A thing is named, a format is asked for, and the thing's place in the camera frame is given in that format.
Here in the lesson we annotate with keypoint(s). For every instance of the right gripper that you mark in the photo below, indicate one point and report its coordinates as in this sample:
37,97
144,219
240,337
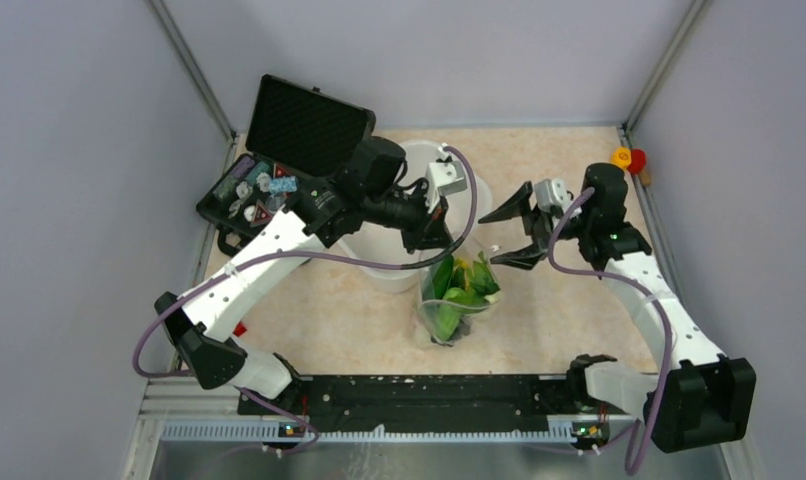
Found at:
535,221

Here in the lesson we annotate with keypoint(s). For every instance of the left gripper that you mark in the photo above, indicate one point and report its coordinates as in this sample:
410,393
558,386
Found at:
430,229

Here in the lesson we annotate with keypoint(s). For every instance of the white plastic basket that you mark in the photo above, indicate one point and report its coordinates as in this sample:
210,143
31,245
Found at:
379,240

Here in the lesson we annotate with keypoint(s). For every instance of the green leaf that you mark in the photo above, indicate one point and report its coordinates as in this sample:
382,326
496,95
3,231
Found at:
481,278

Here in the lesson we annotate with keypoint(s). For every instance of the clear zip top bag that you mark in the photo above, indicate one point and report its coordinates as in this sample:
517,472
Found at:
425,307

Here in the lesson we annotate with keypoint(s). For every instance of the green bok choy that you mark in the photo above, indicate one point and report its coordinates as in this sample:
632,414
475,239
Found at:
441,276

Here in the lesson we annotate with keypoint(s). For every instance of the light green small cucumber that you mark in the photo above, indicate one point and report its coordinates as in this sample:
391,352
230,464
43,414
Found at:
454,306

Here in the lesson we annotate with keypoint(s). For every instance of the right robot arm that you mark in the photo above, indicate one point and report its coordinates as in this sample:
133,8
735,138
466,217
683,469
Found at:
700,396

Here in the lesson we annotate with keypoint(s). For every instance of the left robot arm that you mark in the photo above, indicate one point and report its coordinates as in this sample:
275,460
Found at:
200,322

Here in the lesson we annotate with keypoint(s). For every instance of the black open case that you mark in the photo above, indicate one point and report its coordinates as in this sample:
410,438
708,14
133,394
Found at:
295,133

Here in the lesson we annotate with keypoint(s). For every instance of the red yellow emergency button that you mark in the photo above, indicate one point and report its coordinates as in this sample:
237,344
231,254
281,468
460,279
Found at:
634,162

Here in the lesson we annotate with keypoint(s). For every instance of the red blue toy block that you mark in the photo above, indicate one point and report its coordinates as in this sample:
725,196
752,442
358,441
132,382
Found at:
239,330

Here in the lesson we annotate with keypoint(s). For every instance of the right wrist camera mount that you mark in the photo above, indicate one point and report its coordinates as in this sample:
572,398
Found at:
552,196

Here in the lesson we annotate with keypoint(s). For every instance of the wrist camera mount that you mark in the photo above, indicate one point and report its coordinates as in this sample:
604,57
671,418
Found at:
445,176
552,196

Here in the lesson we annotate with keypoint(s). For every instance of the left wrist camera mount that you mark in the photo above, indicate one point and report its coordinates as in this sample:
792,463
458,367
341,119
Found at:
445,176

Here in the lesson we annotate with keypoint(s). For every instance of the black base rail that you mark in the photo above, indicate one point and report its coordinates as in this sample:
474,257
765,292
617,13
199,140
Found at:
385,409

